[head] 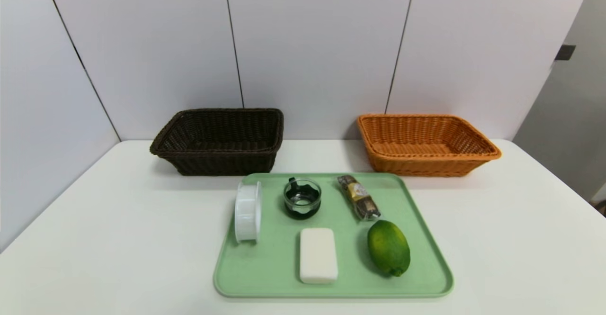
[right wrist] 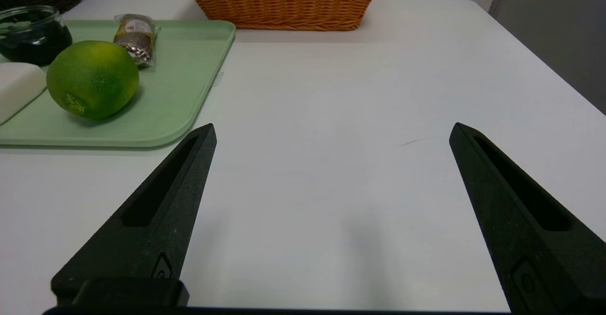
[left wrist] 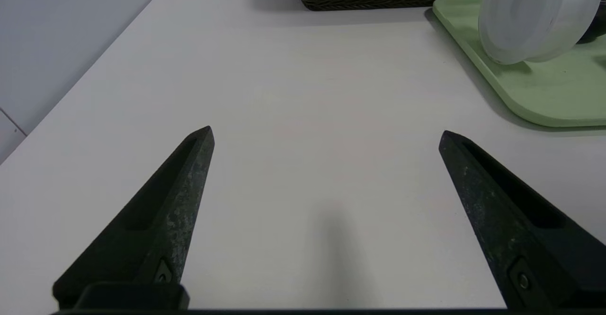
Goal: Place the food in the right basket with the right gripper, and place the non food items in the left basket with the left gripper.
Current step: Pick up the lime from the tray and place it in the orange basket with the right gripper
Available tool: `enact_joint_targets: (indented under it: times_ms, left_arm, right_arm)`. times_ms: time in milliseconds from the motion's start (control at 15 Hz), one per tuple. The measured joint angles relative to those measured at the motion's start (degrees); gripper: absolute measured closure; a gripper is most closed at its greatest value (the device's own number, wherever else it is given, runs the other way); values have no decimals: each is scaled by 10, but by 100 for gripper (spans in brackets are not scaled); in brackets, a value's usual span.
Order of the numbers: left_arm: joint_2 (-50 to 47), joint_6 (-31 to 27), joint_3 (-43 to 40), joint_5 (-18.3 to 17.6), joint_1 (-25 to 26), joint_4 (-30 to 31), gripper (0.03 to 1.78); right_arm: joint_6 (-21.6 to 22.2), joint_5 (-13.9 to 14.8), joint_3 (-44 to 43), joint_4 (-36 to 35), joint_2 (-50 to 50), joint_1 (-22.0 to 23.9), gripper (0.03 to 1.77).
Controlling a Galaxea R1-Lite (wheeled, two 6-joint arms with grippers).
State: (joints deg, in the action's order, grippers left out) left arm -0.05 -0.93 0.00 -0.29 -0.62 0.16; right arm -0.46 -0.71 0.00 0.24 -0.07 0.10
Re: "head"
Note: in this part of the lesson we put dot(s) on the dark brown wicker basket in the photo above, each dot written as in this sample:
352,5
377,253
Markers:
222,156

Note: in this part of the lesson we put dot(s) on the clear chocolate pack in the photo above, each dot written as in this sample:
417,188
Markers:
360,196

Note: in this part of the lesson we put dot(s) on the white soap bar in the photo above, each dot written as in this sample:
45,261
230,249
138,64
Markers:
318,256

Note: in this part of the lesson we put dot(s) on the green lime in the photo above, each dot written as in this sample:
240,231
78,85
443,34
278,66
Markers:
389,248

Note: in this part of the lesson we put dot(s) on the light green plastic tray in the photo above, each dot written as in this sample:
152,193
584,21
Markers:
270,267

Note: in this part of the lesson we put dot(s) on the small glass cup black base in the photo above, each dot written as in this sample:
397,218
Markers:
302,201

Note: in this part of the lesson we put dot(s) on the orange wicker basket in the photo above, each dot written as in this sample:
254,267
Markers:
426,161

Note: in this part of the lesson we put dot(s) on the white round plastic container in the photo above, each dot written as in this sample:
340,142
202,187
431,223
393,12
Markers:
247,213

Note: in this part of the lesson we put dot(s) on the black wall fixture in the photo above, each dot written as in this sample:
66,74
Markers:
565,52

